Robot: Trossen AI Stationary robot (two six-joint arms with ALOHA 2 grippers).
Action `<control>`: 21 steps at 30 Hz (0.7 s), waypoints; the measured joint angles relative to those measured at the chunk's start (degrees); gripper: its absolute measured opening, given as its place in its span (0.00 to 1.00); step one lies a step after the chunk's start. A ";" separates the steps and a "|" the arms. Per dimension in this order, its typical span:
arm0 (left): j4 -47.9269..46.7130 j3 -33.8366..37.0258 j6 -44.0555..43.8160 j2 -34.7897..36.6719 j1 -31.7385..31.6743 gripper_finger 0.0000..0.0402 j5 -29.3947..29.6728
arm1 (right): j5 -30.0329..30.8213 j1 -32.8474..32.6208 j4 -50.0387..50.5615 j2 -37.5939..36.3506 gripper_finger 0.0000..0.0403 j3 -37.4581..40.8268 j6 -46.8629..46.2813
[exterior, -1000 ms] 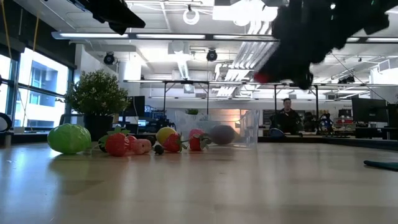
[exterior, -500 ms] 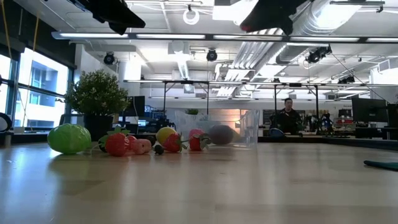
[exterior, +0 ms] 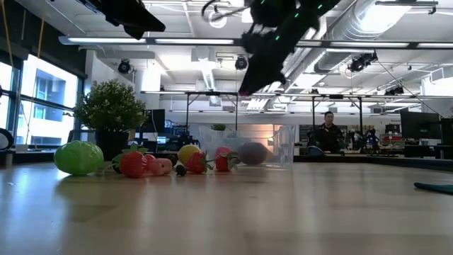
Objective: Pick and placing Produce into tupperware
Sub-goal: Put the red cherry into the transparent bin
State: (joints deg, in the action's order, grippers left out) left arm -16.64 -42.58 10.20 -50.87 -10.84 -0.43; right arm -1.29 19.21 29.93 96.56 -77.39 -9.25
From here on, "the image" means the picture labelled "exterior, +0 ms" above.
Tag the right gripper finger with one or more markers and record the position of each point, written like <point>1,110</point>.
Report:
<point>272,71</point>
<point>255,67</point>

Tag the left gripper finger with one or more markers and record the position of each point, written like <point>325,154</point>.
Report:
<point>147,26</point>
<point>145,12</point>

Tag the clear plastic tupperware container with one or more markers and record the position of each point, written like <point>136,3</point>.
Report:
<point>283,148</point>

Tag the brown toy kiwi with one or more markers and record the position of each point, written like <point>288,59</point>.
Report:
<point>253,153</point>

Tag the yellow toy lemon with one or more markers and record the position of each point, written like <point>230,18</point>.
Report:
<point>187,152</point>

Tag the dark maroon toy blackberry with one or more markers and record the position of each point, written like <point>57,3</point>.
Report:
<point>172,160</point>

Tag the small dark toy blueberry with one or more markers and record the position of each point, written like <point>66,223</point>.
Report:
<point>180,170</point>

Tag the small red toy tomato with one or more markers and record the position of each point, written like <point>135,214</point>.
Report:
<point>150,161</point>

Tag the green toy lime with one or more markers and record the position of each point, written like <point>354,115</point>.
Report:
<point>78,158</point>

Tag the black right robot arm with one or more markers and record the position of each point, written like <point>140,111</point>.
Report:
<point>311,7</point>

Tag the overhead light bar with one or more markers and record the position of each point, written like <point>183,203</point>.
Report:
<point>150,41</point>

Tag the black ceiling spotlight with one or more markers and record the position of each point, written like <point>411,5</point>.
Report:
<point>124,66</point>
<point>241,63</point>

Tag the background green plant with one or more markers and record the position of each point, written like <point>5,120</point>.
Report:
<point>218,127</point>

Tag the person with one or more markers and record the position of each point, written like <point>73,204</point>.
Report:
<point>329,136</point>

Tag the potted green plant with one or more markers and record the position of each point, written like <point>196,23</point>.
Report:
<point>109,106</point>

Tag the small dark monitor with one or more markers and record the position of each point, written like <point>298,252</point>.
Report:
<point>155,120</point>

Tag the salmon pink toy piece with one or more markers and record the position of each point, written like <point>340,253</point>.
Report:
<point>162,167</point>

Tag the black round toy berry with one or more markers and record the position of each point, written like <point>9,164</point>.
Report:
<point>116,166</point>

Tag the large dark monitor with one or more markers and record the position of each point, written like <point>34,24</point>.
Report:
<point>420,125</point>

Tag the dark green cloth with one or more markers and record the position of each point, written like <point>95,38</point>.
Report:
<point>437,188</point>

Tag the black metal stand frame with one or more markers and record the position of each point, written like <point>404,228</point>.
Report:
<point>336,96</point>
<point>212,93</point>

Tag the black ceiling-mounted camera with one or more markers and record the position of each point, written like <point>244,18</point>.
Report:
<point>359,63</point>

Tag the black aluminium table frame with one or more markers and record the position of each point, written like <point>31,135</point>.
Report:
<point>417,163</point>

